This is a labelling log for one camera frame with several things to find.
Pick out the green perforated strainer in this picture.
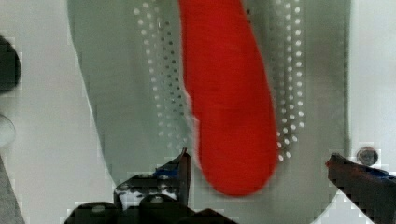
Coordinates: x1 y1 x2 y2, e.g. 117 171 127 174
67 0 351 224

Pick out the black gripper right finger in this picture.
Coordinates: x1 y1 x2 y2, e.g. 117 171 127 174
325 153 396 224

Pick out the red ketchup bottle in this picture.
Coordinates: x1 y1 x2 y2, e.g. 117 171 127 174
178 0 277 196

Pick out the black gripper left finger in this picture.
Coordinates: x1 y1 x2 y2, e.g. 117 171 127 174
113 147 191 210

